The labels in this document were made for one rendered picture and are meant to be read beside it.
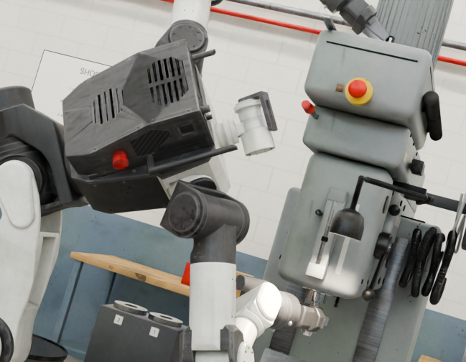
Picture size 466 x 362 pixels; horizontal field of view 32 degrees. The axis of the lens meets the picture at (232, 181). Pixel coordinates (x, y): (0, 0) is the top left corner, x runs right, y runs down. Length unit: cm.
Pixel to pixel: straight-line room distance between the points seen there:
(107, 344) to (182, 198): 67
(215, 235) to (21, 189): 43
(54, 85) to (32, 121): 542
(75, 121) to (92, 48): 545
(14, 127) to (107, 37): 534
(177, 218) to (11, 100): 48
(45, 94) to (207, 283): 575
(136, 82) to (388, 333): 111
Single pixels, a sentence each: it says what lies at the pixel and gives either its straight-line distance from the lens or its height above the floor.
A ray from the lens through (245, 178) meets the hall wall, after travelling 646.
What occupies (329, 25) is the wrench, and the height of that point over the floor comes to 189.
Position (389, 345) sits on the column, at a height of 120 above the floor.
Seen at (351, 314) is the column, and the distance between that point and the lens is 239.
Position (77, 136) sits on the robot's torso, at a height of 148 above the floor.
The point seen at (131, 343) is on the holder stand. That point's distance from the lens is 212.
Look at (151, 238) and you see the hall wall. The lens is 664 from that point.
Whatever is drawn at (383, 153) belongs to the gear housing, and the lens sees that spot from 191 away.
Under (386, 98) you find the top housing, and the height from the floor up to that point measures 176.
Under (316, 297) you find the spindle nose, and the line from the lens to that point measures 201.
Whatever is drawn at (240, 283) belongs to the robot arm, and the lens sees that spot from 184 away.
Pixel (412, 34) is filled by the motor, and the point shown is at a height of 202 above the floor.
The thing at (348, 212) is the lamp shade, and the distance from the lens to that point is 179.
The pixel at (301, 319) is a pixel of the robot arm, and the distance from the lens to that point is 194.
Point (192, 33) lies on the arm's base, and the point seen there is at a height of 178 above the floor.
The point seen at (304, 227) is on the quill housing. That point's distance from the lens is 195.
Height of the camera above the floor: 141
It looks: 3 degrees up
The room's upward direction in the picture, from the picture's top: 16 degrees clockwise
